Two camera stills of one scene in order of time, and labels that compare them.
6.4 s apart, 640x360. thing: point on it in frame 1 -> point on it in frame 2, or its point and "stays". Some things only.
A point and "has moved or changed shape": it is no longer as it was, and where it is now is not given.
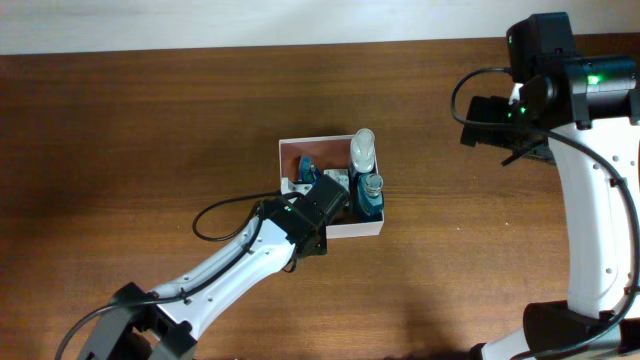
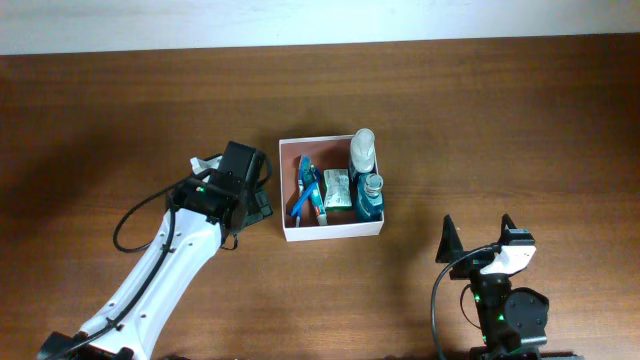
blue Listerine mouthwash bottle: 370,190 stays
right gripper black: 493,137 -> 451,246
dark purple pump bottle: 362,150 stays
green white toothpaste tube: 312,174 has moved or changed shape
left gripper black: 322,243 -> 259,206
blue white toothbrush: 306,169 stays
